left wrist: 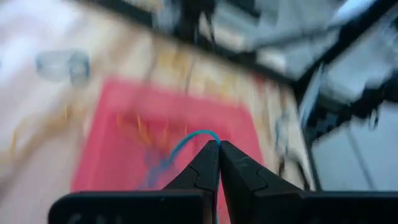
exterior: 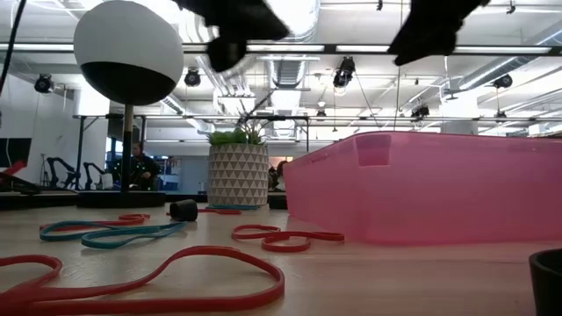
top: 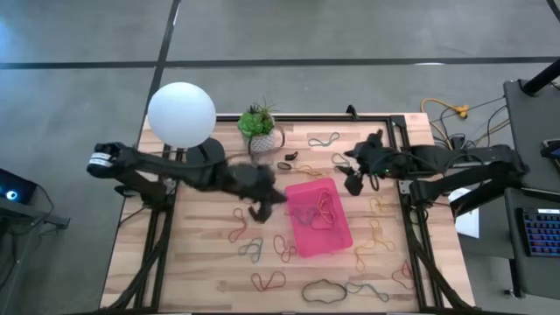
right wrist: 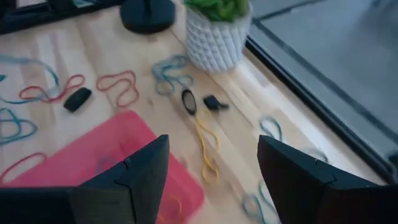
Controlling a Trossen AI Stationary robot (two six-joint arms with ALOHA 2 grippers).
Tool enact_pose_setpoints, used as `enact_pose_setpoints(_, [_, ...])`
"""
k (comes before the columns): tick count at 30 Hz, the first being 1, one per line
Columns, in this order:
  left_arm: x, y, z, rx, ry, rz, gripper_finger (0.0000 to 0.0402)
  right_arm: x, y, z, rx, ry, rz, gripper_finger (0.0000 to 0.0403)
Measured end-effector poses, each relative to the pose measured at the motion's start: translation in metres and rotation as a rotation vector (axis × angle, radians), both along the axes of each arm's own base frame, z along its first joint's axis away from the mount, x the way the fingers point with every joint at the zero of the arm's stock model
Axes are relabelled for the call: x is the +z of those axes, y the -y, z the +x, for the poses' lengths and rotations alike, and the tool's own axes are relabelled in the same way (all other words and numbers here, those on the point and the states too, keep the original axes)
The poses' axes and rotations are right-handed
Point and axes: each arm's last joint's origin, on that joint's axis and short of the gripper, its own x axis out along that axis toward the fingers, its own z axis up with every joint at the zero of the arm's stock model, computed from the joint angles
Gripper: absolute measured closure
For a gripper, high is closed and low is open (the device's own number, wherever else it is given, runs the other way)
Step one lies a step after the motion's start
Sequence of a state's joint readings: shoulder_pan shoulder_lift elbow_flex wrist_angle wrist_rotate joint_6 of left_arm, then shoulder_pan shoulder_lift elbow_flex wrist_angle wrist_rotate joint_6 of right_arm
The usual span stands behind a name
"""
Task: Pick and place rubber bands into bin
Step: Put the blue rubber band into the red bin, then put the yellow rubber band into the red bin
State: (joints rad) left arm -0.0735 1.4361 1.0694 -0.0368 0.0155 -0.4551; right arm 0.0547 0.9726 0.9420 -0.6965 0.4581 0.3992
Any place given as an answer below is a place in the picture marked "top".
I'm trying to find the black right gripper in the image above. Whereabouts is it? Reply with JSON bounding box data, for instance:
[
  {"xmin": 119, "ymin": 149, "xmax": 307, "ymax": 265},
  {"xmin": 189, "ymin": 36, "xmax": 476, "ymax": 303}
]
[{"xmin": 343, "ymin": 129, "xmax": 412, "ymax": 197}]

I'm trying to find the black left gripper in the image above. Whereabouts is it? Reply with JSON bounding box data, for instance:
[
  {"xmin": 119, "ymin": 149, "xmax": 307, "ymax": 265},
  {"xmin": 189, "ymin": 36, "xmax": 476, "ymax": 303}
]
[{"xmin": 220, "ymin": 162, "xmax": 289, "ymax": 225}]

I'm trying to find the red rubber band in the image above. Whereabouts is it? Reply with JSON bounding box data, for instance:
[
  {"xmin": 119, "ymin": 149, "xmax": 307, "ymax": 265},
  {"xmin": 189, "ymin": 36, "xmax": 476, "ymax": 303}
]
[
  {"xmin": 249, "ymin": 270, "xmax": 288, "ymax": 293},
  {"xmin": 227, "ymin": 206, "xmax": 249, "ymax": 244},
  {"xmin": 272, "ymin": 234, "xmax": 299, "ymax": 264},
  {"xmin": 390, "ymin": 259, "xmax": 415, "ymax": 291}
]

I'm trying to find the pink translucent plastic bin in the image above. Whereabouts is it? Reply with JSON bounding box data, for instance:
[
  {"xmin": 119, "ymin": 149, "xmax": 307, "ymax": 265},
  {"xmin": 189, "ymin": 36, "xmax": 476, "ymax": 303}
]
[{"xmin": 283, "ymin": 177, "xmax": 354, "ymax": 259}]

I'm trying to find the green plant in patterned pot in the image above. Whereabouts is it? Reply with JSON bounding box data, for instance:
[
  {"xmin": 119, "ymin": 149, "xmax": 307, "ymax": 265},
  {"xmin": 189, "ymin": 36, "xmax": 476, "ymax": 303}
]
[{"xmin": 237, "ymin": 96, "xmax": 279, "ymax": 155}]

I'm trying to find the white paper sheet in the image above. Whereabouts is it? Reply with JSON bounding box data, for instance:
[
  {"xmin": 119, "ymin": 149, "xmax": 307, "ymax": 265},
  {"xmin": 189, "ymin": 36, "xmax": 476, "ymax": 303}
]
[{"xmin": 447, "ymin": 186, "xmax": 481, "ymax": 240}]

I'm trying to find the white globe lamp black stand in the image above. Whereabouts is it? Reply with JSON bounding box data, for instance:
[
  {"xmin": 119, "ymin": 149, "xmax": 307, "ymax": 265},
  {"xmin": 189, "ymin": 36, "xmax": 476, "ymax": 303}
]
[{"xmin": 147, "ymin": 81, "xmax": 227, "ymax": 167}]

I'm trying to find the grey side desk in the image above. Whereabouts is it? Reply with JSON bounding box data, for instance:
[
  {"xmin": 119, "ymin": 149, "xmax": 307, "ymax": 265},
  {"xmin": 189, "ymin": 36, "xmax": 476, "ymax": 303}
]
[{"xmin": 502, "ymin": 78, "xmax": 560, "ymax": 301}]

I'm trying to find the backlit black keyboard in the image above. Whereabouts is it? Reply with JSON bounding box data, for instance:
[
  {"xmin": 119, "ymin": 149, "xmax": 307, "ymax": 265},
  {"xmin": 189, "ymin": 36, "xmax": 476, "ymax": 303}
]
[{"xmin": 515, "ymin": 206, "xmax": 560, "ymax": 258}]

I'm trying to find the black pole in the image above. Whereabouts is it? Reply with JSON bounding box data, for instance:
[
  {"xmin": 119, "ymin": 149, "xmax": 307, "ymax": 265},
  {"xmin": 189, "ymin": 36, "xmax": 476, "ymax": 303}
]
[{"xmin": 520, "ymin": 58, "xmax": 560, "ymax": 96}]

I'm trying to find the black computer box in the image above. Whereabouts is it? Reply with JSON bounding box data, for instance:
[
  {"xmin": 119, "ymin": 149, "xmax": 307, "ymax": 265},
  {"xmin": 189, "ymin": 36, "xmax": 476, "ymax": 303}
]
[{"xmin": 0, "ymin": 167, "xmax": 39, "ymax": 205}]

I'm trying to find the yellow extension cable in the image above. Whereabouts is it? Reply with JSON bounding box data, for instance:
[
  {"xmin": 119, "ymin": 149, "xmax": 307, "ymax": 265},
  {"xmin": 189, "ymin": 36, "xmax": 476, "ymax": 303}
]
[{"xmin": 420, "ymin": 97, "xmax": 471, "ymax": 120}]

